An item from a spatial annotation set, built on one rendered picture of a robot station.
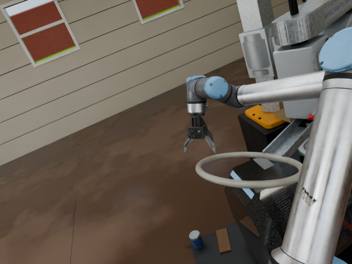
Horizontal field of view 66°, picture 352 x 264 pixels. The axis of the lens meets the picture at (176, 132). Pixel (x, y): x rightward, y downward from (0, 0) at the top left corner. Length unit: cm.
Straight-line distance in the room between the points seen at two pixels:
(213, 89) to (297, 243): 65
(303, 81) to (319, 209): 44
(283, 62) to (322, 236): 110
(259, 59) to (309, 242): 191
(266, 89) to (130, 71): 658
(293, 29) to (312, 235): 106
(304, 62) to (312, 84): 62
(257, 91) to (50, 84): 676
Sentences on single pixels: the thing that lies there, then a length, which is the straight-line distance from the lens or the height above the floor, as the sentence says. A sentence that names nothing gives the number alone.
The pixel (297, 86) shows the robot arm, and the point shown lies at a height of 157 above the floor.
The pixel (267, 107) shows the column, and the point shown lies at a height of 83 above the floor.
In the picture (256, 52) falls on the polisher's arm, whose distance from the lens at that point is 243.
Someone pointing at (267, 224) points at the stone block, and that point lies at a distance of 173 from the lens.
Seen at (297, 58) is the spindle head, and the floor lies 149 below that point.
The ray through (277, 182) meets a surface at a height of 124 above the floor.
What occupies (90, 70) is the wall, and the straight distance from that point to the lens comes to 743.
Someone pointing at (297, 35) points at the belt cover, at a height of 161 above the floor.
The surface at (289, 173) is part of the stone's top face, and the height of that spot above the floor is 83.
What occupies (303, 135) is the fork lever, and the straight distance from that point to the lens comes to 161.
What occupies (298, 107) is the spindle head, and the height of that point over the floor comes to 121.
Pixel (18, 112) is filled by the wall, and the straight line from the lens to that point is 781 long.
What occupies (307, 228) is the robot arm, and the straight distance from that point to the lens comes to 71.
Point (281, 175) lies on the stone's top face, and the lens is 181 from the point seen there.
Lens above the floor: 193
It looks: 23 degrees down
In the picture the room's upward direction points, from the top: 22 degrees counter-clockwise
